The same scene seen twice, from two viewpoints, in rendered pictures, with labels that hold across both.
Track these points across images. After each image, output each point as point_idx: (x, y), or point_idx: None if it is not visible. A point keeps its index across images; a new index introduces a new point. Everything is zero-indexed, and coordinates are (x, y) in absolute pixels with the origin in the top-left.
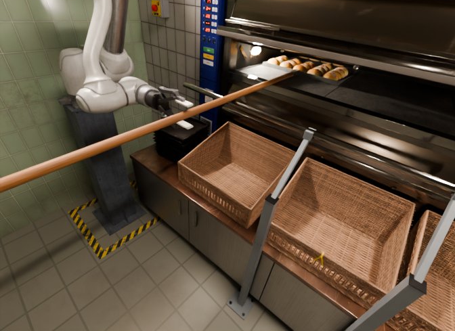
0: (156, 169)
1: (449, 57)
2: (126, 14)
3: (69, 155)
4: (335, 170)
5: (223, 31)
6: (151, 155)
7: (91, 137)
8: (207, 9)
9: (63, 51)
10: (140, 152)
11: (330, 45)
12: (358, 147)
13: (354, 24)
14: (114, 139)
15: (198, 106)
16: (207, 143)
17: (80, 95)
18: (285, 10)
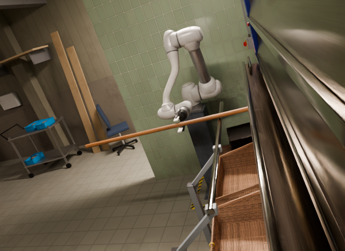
0: (221, 159)
1: (273, 102)
2: (203, 63)
3: (127, 135)
4: None
5: (242, 66)
6: (229, 149)
7: (192, 130)
8: (253, 45)
9: (183, 85)
10: (226, 146)
11: None
12: (214, 162)
13: (270, 64)
14: (140, 132)
15: (185, 121)
16: (248, 148)
17: (157, 111)
18: (263, 50)
